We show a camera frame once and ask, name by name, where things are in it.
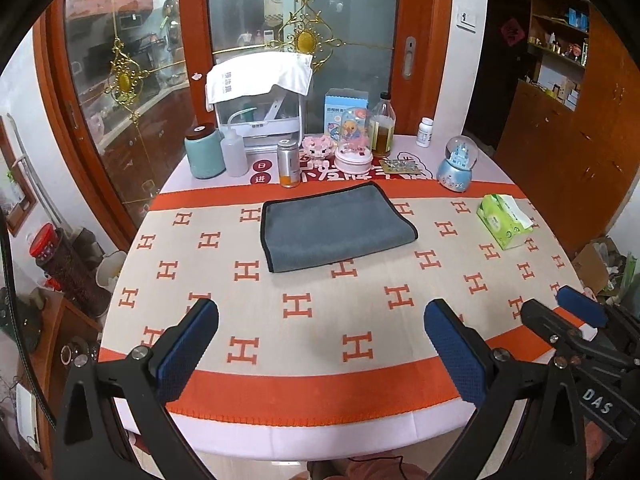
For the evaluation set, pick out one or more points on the orange patterned blanket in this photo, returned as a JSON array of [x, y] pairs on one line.
[[310, 320]]

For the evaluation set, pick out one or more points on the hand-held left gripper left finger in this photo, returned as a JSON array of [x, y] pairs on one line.
[[187, 352]]

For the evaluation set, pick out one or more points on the blister pill pack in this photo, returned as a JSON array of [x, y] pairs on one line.
[[399, 166]]

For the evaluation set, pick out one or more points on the red lidded jar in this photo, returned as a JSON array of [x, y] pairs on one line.
[[45, 245]]

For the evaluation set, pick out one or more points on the pink domed music box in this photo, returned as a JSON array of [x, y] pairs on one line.
[[352, 145]]

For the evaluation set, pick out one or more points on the teal canister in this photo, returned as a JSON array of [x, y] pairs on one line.
[[204, 155]]

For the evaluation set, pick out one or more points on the blue cartoon box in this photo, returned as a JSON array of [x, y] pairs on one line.
[[345, 100]]

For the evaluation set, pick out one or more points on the white countertop appliance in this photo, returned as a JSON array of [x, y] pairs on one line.
[[260, 127]]

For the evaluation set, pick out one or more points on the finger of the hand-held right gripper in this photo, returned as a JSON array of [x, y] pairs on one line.
[[580, 306], [547, 321]]

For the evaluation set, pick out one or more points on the green tissue pack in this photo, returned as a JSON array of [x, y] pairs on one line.
[[500, 222]]

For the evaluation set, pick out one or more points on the white squeeze bottle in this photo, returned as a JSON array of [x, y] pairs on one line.
[[235, 152]]

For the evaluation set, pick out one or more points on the pink block toy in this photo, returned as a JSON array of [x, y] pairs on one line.
[[317, 152]]

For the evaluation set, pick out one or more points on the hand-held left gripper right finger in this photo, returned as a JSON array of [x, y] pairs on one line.
[[456, 357]]

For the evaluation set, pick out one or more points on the glass oil bottle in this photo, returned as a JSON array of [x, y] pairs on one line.
[[383, 135]]

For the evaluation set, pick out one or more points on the wooden glass sliding door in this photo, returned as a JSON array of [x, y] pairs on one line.
[[85, 125]]

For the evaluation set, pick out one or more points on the white pill bottle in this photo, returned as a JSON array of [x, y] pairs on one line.
[[425, 134]]

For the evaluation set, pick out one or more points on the grey towel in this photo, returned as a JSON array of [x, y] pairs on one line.
[[335, 225]]

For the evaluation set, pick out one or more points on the wooden shelf cabinet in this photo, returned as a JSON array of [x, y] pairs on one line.
[[585, 150]]

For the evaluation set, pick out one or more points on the dark patterned container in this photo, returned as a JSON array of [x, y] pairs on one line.
[[80, 280]]

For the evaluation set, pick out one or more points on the wooden side cabinet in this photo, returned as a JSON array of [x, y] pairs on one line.
[[55, 325]]

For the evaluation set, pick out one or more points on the cardboard box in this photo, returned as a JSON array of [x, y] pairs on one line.
[[592, 265]]

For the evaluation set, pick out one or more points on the white cloth cover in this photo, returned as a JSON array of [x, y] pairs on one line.
[[250, 75]]

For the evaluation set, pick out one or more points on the silver can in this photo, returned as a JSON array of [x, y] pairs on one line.
[[288, 165]]

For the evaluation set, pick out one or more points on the white light switch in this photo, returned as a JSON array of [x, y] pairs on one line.
[[467, 20]]

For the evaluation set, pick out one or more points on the blue snow globe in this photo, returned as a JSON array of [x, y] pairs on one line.
[[456, 167]]

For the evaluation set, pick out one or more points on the white pitcher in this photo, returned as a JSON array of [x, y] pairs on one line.
[[111, 270]]

